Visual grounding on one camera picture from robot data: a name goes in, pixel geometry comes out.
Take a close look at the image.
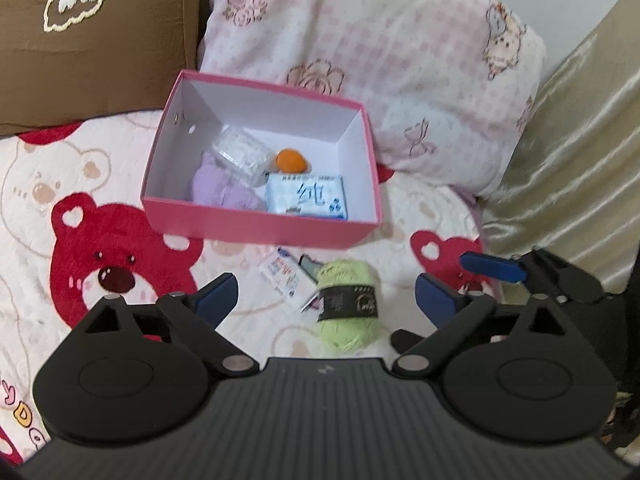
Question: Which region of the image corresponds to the green yarn ball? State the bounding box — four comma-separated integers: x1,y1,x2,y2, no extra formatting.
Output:
317,259,382,354

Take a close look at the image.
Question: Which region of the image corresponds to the brown pillow with cloud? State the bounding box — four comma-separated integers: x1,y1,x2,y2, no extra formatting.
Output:
1,0,207,136

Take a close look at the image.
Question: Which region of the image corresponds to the orange makeup sponge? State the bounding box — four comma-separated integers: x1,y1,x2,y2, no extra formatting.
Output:
274,148,309,174

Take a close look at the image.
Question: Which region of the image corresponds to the blue wet wipes pack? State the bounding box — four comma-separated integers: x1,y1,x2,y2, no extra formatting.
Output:
265,174,348,220

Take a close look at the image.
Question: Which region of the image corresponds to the small card under packet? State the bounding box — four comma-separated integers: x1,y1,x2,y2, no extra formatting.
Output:
298,254,324,311

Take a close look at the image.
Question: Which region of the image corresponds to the pink cardboard box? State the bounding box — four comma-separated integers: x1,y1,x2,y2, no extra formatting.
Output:
141,70,383,248

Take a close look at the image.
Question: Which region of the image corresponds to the pink floral pillow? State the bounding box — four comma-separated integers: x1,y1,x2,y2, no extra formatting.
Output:
198,0,546,196

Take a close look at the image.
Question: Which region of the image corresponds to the purple plush toy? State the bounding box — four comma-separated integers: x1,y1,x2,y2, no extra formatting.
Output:
191,152,266,211

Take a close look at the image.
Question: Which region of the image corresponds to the bear print blanket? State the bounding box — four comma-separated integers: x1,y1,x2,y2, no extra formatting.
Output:
1,112,485,464

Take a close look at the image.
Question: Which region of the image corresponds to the clear plastic container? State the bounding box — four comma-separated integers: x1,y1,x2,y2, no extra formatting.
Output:
210,126,276,188

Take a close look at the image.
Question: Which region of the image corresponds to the white tissue packet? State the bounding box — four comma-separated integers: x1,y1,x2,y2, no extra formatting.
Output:
258,247,317,312

